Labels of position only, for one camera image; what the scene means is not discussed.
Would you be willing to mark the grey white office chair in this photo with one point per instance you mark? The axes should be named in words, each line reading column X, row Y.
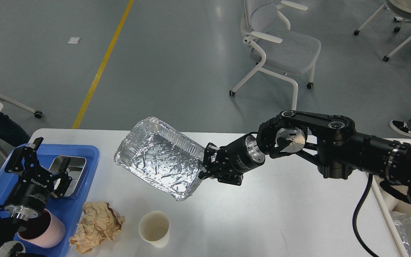
column 276, row 49

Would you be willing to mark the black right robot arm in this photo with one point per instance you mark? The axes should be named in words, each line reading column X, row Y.
column 330, row 142

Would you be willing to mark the cream plastic bin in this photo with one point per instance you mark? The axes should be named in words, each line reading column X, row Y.
column 391, row 162

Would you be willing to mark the person in beige sweater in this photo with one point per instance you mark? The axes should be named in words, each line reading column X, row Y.
column 11, row 132

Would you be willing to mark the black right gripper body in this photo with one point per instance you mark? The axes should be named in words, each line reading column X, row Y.
column 237, row 158

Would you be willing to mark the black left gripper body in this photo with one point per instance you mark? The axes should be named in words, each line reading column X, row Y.
column 30, row 195

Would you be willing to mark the brown paper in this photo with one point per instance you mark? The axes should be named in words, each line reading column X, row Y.
column 98, row 223

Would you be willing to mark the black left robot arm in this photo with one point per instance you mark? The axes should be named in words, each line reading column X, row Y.
column 9, row 226

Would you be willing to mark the white cup in bin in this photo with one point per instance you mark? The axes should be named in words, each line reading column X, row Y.
column 389, row 200

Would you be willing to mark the cream paper cup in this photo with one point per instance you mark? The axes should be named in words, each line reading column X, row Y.
column 154, row 228

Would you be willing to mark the aluminium foil tray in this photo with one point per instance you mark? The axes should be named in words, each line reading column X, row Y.
column 163, row 157

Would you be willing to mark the foil tray in bin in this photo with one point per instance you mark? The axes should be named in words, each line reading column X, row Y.
column 402, row 224

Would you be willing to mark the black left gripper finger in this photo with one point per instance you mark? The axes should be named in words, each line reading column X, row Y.
column 23, row 159
column 64, row 179

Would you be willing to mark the pink ribbed mug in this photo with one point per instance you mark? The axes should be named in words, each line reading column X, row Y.
column 45, row 231

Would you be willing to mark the blue plastic tray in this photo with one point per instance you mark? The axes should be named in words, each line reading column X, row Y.
column 67, row 209

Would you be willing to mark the white paper scrap on floor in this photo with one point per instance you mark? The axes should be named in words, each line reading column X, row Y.
column 74, row 40

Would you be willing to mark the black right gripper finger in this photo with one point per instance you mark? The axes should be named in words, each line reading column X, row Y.
column 218, row 170
column 214, row 156

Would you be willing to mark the small stainless steel tray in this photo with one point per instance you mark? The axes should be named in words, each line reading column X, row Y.
column 75, row 169

